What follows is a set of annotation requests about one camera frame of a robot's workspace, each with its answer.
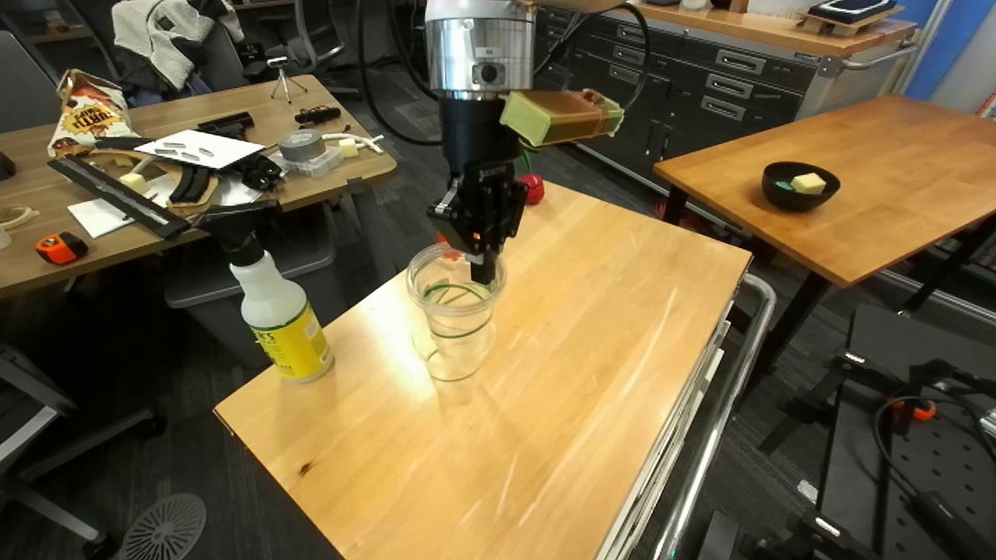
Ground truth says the red toy fruit green stem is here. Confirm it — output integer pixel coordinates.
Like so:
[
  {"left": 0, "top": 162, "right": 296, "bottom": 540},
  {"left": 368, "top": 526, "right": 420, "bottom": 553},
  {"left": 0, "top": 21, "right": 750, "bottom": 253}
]
[{"left": 517, "top": 170, "right": 548, "bottom": 207}]

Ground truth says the small orange object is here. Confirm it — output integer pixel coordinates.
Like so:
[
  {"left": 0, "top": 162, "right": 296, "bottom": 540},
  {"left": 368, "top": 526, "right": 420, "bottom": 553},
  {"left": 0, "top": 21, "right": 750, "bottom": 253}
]
[{"left": 32, "top": 231, "right": 92, "bottom": 272}]

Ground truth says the printed snack bag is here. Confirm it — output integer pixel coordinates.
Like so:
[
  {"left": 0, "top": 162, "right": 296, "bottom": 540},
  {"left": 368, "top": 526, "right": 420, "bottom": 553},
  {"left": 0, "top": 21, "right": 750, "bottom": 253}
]
[{"left": 44, "top": 64, "right": 140, "bottom": 162}]

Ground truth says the white jacket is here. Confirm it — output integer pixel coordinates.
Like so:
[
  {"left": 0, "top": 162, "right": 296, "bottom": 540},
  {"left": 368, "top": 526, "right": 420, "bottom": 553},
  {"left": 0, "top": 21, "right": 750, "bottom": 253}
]
[{"left": 109, "top": 0, "right": 250, "bottom": 94}]

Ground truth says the black remote control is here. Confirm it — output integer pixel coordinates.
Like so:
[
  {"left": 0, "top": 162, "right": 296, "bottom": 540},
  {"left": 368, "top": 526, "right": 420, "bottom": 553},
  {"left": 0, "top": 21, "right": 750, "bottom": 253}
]
[{"left": 294, "top": 102, "right": 344, "bottom": 132}]

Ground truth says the printed white paper sheet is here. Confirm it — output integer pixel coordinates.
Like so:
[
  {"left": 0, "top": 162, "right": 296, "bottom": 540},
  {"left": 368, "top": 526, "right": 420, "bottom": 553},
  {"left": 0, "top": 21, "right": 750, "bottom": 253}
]
[{"left": 133, "top": 123, "right": 267, "bottom": 174}]

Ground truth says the grey drawer cabinet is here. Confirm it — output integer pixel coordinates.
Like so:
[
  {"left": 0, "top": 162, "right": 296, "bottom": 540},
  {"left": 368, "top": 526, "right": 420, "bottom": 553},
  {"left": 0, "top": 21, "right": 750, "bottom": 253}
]
[{"left": 537, "top": 0, "right": 924, "bottom": 142}]

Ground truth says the black armrest office chair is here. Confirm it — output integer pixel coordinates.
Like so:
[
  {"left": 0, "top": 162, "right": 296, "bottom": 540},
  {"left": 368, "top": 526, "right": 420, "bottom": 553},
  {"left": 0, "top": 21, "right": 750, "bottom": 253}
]
[{"left": 242, "top": 0, "right": 351, "bottom": 76}]

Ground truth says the square wooden table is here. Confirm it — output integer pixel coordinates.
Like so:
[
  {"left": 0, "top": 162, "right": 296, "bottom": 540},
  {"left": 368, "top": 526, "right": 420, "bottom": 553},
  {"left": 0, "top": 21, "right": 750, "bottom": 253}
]
[{"left": 651, "top": 94, "right": 996, "bottom": 366}]

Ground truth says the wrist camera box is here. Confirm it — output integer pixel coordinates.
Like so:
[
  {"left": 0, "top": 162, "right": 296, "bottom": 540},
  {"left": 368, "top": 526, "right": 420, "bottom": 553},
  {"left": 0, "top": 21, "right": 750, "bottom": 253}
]
[{"left": 497, "top": 86, "right": 629, "bottom": 150}]

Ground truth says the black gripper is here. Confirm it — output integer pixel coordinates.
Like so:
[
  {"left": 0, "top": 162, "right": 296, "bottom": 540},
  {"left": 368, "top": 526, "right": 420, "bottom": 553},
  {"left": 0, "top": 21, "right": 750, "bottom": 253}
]
[{"left": 429, "top": 98, "right": 530, "bottom": 290}]

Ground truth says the metal cart handle rail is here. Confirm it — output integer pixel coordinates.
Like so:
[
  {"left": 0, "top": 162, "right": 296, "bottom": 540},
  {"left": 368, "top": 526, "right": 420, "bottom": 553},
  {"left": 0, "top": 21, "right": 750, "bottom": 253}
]
[{"left": 610, "top": 272, "right": 781, "bottom": 560}]

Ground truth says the yellow liquid spray bottle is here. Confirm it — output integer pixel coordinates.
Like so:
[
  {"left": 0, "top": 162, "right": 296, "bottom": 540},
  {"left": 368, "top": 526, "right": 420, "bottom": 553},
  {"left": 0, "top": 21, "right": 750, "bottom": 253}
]
[{"left": 221, "top": 231, "right": 339, "bottom": 385}]

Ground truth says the grey perforated panel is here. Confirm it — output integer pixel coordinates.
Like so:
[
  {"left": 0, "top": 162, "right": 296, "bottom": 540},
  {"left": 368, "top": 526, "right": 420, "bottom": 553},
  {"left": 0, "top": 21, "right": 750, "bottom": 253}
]
[{"left": 713, "top": 300, "right": 996, "bottom": 560}]

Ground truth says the dark grey office chair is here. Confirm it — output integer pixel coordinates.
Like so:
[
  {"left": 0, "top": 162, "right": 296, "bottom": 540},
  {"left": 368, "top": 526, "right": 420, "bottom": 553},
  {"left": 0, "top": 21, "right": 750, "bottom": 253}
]
[{"left": 160, "top": 206, "right": 351, "bottom": 313}]

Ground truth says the small white paper note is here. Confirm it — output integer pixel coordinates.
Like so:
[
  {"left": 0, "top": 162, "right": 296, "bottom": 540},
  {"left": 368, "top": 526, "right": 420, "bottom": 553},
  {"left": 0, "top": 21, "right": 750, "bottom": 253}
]
[{"left": 66, "top": 196, "right": 140, "bottom": 242}]

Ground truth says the grey padded chair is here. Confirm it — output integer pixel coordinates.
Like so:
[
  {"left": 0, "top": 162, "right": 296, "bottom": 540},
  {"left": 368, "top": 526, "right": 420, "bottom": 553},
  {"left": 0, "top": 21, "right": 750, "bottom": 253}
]
[{"left": 0, "top": 24, "right": 62, "bottom": 135}]

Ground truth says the flat tray with tablet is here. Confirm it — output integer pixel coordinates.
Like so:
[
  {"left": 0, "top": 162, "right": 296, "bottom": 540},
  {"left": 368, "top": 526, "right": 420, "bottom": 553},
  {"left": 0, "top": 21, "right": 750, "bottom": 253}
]
[{"left": 795, "top": 0, "right": 910, "bottom": 40}]

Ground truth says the orange clamp handle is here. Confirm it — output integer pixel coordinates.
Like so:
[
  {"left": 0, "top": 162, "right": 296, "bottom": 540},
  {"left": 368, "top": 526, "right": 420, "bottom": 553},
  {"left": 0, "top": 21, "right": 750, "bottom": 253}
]
[{"left": 883, "top": 396, "right": 943, "bottom": 430}]

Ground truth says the small tripod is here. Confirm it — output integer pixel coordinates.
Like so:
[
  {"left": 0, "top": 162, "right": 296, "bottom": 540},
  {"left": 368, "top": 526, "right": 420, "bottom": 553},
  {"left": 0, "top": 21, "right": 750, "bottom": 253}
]
[{"left": 262, "top": 49, "right": 314, "bottom": 107}]

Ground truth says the small black item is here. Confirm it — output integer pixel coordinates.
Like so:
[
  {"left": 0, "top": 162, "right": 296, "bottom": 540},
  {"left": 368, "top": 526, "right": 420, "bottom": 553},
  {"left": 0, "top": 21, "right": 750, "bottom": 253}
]
[{"left": 233, "top": 154, "right": 285, "bottom": 196}]

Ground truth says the flat black device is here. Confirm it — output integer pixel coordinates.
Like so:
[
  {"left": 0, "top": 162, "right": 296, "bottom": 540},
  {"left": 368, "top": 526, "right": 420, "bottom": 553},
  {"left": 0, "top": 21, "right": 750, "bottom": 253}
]
[{"left": 192, "top": 109, "right": 259, "bottom": 142}]

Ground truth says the long wooden conference table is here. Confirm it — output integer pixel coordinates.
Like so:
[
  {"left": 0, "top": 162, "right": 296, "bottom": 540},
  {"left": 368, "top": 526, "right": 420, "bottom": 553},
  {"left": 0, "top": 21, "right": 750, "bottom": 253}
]
[{"left": 0, "top": 72, "right": 402, "bottom": 304}]

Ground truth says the long black bar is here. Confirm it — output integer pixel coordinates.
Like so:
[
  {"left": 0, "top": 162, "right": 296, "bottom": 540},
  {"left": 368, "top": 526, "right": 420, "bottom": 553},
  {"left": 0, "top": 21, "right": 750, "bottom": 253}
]
[{"left": 44, "top": 154, "right": 195, "bottom": 242}]

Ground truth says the yellow food block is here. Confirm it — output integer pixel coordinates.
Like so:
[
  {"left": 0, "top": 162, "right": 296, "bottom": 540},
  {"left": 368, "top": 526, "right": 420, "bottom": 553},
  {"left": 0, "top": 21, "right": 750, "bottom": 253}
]
[{"left": 786, "top": 169, "right": 832, "bottom": 198}]

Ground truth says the black bowl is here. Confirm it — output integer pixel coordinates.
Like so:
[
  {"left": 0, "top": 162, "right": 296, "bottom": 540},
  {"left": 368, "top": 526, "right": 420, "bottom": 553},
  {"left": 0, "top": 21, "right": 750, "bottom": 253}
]
[{"left": 760, "top": 158, "right": 842, "bottom": 214}]

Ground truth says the grey tape roll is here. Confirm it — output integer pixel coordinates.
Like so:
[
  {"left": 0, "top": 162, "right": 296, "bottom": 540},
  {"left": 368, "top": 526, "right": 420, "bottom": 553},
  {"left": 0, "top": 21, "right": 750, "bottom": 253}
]
[{"left": 275, "top": 128, "right": 330, "bottom": 178}]

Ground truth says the white round mesh fan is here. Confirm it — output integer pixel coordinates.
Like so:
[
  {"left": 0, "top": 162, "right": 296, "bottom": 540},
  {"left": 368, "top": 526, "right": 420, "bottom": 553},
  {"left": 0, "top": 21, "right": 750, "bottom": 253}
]
[{"left": 109, "top": 488, "right": 211, "bottom": 560}]

